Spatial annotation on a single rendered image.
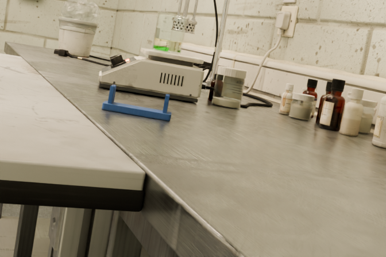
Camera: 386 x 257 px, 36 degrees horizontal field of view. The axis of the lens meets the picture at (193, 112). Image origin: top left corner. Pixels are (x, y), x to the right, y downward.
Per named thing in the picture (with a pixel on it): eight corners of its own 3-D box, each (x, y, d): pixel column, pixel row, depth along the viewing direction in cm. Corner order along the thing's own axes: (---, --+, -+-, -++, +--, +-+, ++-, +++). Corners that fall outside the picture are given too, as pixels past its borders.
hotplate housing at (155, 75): (97, 88, 115) (103, 46, 114) (97, 82, 128) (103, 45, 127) (209, 106, 119) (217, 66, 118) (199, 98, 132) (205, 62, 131)
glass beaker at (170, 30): (153, 52, 120) (160, 10, 119) (148, 50, 126) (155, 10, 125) (186, 58, 122) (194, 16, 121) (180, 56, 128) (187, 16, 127)
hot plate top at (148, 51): (143, 54, 116) (144, 49, 116) (139, 51, 128) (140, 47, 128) (204, 64, 118) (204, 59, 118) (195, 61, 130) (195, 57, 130)
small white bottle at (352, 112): (360, 137, 110) (370, 90, 109) (343, 135, 109) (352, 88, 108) (353, 135, 113) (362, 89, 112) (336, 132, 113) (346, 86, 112)
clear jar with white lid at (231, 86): (232, 109, 120) (240, 70, 119) (206, 104, 123) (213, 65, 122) (244, 109, 125) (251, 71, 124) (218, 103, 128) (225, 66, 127)
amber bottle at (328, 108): (335, 129, 118) (345, 80, 117) (342, 132, 114) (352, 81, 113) (316, 125, 117) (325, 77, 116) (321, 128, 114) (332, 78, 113)
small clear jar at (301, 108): (285, 115, 127) (290, 91, 127) (306, 119, 128) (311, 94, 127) (292, 119, 123) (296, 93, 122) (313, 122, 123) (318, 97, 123)
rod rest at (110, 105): (101, 109, 86) (105, 85, 86) (104, 106, 90) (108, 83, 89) (169, 121, 87) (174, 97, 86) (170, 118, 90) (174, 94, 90)
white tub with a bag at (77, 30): (87, 55, 225) (96, -1, 223) (97, 59, 213) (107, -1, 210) (49, 50, 219) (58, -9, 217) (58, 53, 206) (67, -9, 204)
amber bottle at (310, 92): (294, 114, 134) (302, 77, 133) (308, 116, 135) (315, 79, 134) (302, 117, 131) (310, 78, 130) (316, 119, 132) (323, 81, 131)
